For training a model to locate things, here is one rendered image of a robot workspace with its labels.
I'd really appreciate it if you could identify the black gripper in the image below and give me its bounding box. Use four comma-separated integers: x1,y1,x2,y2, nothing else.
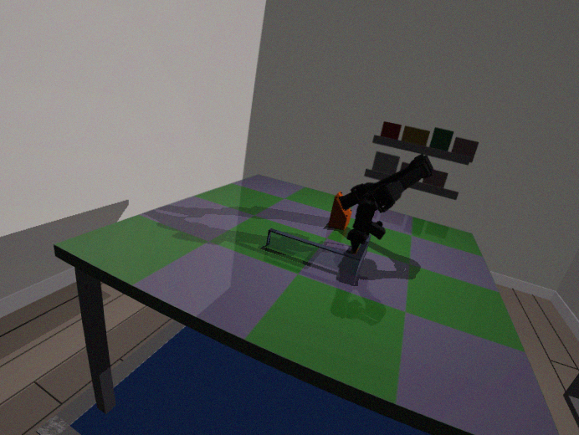
347,214,373,253

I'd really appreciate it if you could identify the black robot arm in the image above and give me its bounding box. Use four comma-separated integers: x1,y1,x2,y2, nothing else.
339,154,434,240

